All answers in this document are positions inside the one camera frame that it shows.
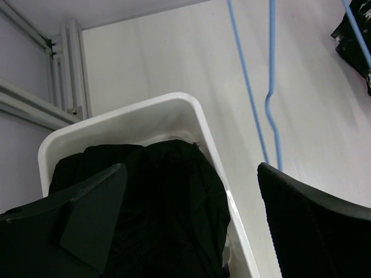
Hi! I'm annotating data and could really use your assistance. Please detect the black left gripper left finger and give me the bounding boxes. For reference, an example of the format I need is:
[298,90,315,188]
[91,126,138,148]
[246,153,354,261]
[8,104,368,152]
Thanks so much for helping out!
[1,164,128,277]

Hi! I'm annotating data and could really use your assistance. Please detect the black patterned trousers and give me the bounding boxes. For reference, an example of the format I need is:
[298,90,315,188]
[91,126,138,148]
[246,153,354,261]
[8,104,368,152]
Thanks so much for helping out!
[331,1,370,96]

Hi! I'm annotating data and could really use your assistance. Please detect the white plastic basket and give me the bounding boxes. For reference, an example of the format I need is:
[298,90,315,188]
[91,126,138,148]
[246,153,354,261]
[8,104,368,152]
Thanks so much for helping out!
[38,92,260,277]

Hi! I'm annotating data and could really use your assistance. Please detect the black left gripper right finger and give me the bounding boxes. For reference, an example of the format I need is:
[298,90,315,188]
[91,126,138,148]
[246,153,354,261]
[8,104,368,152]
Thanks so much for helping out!
[257,163,370,277]

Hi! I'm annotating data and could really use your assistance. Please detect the aluminium frame post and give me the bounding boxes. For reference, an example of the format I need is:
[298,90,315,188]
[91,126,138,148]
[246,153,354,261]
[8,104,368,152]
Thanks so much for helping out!
[1,1,92,130]

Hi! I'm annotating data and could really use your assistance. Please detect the light blue wire hanger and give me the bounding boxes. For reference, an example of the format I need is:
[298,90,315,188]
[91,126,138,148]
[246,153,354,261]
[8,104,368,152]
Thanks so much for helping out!
[227,1,283,171]

